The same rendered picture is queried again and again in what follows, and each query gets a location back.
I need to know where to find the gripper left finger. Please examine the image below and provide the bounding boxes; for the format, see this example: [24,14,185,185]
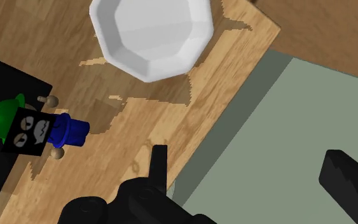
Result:
[57,144,217,224]

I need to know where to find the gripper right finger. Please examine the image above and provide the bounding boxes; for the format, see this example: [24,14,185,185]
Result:
[318,149,358,224]

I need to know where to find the light wooden table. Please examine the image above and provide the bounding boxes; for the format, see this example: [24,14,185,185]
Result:
[0,0,282,224]

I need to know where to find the pale green rug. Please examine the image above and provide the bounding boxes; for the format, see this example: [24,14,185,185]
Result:
[170,48,358,224]

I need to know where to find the white octagonal bowl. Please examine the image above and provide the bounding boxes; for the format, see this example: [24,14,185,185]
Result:
[88,0,214,83]

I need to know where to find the toy figure with green hat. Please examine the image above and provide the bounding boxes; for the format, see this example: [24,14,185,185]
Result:
[0,93,91,161]

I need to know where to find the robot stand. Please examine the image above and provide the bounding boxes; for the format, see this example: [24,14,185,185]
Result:
[0,52,54,220]

